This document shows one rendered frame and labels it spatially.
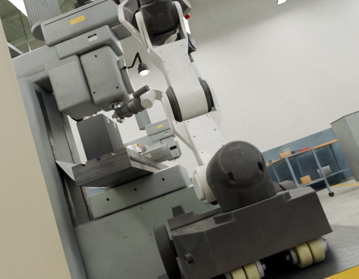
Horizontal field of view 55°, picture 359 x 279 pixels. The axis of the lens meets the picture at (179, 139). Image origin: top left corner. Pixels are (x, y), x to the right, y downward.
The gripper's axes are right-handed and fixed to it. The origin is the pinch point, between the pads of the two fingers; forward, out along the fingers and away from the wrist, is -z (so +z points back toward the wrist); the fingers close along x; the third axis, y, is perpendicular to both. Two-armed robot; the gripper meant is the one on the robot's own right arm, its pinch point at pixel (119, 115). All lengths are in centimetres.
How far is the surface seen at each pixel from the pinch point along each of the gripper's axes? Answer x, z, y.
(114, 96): 7.2, 6.7, -7.9
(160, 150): -7.6, 13.8, 27.3
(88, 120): 48, 20, 14
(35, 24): 20, -21, -67
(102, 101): 10.5, 0.0, -8.2
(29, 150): 143, 102, 56
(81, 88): 16.3, -6.4, -18.5
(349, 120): -434, 81, 25
